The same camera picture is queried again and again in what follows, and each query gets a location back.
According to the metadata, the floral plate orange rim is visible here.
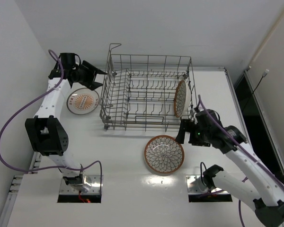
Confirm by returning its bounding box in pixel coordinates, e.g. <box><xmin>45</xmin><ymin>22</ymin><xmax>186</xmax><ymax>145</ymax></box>
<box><xmin>174</xmin><ymin>80</ymin><xmax>191</xmax><ymax>118</ymax></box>
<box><xmin>144</xmin><ymin>135</ymin><xmax>185</xmax><ymax>174</ymax></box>

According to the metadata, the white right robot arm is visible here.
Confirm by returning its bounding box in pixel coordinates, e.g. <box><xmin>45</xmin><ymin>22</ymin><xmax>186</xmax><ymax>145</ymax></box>
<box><xmin>176</xmin><ymin>109</ymin><xmax>284</xmax><ymax>227</ymax></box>

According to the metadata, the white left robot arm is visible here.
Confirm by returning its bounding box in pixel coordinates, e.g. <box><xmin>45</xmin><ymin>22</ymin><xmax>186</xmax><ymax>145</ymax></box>
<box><xmin>25</xmin><ymin>60</ymin><xmax>105</xmax><ymax>192</ymax></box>

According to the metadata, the orange sunburst glass plate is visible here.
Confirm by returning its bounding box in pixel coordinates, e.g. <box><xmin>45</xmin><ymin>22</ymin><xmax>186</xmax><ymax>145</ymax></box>
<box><xmin>66</xmin><ymin>88</ymin><xmax>100</xmax><ymax>115</ymax></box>

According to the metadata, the floral plate orange rim front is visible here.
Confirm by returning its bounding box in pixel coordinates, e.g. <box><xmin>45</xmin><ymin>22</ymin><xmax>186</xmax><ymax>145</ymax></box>
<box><xmin>144</xmin><ymin>135</ymin><xmax>185</xmax><ymax>174</ymax></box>

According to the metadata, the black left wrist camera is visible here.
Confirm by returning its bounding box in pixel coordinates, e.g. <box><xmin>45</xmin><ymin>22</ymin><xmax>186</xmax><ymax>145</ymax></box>
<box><xmin>60</xmin><ymin>52</ymin><xmax>81</xmax><ymax>70</ymax></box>

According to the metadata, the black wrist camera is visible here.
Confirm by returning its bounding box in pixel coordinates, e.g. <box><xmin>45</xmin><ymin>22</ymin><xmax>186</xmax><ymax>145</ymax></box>
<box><xmin>224</xmin><ymin>125</ymin><xmax>247</xmax><ymax>144</ymax></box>
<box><xmin>60</xmin><ymin>52</ymin><xmax>81</xmax><ymax>70</ymax></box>

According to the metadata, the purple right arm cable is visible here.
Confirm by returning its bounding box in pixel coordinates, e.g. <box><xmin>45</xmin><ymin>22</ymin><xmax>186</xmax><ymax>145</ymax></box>
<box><xmin>197</xmin><ymin>94</ymin><xmax>284</xmax><ymax>227</ymax></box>

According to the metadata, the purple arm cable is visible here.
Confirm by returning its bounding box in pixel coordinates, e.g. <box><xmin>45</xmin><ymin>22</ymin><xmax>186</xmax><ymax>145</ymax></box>
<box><xmin>0</xmin><ymin>49</ymin><xmax>103</xmax><ymax>195</ymax></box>
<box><xmin>197</xmin><ymin>94</ymin><xmax>284</xmax><ymax>227</ymax></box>

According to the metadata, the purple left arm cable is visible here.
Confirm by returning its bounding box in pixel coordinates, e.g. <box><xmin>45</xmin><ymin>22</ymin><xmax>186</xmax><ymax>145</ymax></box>
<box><xmin>0</xmin><ymin>49</ymin><xmax>103</xmax><ymax>195</ymax></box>

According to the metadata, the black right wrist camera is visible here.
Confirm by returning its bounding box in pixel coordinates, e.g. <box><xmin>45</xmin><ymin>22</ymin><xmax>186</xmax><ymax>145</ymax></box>
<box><xmin>224</xmin><ymin>125</ymin><xmax>247</xmax><ymax>144</ymax></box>

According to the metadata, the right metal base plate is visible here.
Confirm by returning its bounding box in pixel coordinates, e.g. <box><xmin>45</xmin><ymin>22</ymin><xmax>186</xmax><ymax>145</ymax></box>
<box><xmin>186</xmin><ymin>175</ymin><xmax>229</xmax><ymax>195</ymax></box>

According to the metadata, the metal base plate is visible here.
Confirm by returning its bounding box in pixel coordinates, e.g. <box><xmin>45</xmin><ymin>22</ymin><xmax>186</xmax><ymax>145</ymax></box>
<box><xmin>59</xmin><ymin>175</ymin><xmax>103</xmax><ymax>195</ymax></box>
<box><xmin>186</xmin><ymin>175</ymin><xmax>229</xmax><ymax>195</ymax></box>

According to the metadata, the grey wire dish rack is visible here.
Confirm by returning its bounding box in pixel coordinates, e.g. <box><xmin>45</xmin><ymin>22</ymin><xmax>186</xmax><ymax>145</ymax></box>
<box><xmin>100</xmin><ymin>43</ymin><xmax>197</xmax><ymax>131</ymax></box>

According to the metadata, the black cable with grey plug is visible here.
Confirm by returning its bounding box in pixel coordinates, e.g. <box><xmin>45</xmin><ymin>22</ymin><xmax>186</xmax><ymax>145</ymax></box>
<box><xmin>241</xmin><ymin>69</ymin><xmax>270</xmax><ymax>112</ymax></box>

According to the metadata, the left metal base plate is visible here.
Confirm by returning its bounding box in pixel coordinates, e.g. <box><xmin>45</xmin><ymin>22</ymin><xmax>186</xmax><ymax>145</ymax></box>
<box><xmin>59</xmin><ymin>175</ymin><xmax>103</xmax><ymax>195</ymax></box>

